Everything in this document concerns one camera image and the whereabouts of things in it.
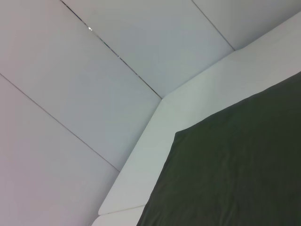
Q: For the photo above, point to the dark green shirt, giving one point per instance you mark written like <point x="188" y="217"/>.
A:
<point x="235" y="164"/>

